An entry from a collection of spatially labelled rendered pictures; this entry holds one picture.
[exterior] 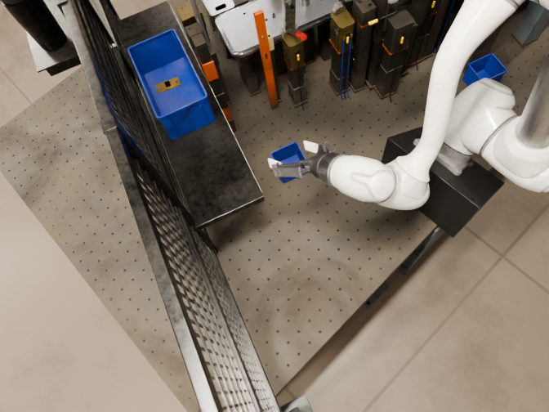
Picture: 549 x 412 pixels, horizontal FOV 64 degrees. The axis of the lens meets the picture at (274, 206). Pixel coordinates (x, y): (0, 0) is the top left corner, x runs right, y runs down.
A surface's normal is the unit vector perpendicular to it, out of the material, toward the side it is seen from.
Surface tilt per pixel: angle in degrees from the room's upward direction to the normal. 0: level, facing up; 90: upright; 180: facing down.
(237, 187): 0
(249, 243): 0
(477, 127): 46
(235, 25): 0
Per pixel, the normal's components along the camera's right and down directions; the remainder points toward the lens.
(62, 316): -0.10, -0.38
